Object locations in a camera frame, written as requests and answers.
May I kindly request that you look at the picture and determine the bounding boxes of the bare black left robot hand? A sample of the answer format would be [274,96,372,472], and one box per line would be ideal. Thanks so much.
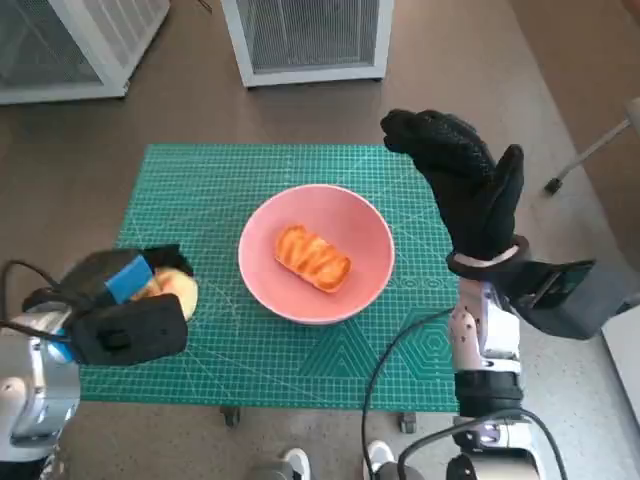
[59,243,196,314]

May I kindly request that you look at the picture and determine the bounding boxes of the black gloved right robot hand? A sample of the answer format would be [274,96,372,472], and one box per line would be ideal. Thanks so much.
[379,109,526,261]

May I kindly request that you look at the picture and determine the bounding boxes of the round toy bread bun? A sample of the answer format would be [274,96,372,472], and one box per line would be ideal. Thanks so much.
[128,267,200,324]

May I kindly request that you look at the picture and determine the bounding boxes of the pink bowl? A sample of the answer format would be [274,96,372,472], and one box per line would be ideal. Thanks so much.
[237,184,396,326]

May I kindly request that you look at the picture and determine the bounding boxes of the long twisted toy bread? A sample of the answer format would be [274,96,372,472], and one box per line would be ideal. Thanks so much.
[273,224,352,296]

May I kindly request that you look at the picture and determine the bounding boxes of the green cutting mat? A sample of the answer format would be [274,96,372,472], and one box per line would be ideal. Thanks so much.
[78,143,461,414]

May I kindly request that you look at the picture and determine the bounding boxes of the white desk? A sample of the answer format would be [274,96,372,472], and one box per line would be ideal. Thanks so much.
[599,314,640,426]

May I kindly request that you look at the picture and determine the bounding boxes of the white cabinet with perforated side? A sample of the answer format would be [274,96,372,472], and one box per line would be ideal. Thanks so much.
[0,0,171,106]

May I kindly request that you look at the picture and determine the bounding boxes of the white shoe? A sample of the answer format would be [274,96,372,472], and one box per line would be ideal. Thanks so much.
[282,448,310,480]
[364,439,396,480]

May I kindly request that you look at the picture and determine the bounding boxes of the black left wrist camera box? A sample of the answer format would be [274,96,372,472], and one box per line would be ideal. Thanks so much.
[64,293,189,366]

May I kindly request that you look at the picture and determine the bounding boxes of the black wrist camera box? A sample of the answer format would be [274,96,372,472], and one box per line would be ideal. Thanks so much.
[509,258,626,341]
[64,293,189,366]

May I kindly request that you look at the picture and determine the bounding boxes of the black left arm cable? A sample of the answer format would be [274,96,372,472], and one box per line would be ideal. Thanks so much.
[0,259,96,336]

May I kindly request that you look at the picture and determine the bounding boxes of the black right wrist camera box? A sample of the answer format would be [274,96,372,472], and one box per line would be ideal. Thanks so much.
[509,258,626,341]

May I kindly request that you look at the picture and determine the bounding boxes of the white wire mesh cabinet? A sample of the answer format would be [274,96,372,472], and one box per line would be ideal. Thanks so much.
[219,0,395,90]

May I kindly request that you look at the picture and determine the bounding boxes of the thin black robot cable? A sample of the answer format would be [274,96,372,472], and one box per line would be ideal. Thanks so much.
[360,307,454,480]

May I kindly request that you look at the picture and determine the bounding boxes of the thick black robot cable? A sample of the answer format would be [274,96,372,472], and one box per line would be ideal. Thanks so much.
[397,409,569,480]

